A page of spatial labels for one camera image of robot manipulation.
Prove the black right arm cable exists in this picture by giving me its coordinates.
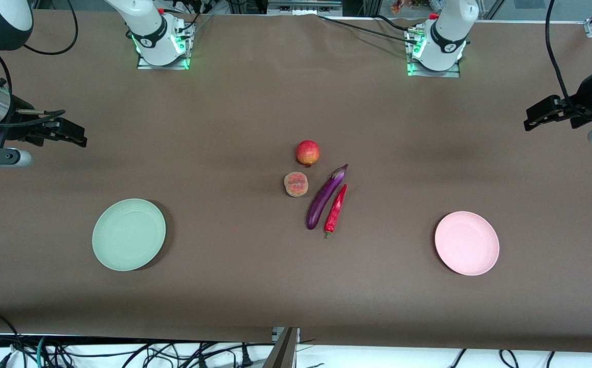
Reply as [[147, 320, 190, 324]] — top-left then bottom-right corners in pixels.
[[0, 0, 79, 128]]

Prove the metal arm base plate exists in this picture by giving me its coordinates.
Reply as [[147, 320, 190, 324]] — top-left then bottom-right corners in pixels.
[[136, 20, 191, 71], [406, 26, 462, 78]]

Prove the red apple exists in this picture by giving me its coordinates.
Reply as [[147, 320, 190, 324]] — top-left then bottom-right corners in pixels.
[[296, 140, 321, 167]]

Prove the orange peach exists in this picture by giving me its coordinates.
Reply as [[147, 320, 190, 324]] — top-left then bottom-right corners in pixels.
[[284, 172, 309, 198]]

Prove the black cable on cloth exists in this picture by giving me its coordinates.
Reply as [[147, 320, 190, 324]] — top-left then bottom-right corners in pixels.
[[318, 14, 419, 45]]

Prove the brown table cloth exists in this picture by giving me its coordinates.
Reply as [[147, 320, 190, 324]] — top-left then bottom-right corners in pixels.
[[0, 9, 592, 353]]

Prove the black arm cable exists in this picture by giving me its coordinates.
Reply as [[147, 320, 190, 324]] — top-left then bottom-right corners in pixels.
[[545, 0, 592, 121], [0, 0, 79, 128]]

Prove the red chili pepper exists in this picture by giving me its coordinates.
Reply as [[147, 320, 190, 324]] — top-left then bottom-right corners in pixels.
[[324, 183, 348, 239]]

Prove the purple eggplant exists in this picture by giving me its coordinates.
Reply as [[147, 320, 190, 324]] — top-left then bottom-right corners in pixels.
[[306, 164, 349, 231]]

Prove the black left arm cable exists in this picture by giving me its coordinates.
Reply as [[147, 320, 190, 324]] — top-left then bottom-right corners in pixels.
[[545, 0, 592, 121]]

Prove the pink round plate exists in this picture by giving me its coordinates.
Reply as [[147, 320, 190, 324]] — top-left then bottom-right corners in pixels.
[[434, 211, 500, 277]]

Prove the black plug cable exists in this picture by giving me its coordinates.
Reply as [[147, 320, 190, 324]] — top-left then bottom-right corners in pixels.
[[237, 342, 255, 367]]

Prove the green round plate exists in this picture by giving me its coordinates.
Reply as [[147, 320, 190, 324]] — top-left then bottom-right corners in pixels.
[[92, 198, 167, 272]]

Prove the teal cable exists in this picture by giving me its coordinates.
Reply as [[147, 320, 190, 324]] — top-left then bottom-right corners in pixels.
[[35, 336, 49, 368]]

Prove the orange plastic toy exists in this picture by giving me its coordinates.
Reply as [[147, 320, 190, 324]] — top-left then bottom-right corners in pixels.
[[391, 0, 432, 15]]

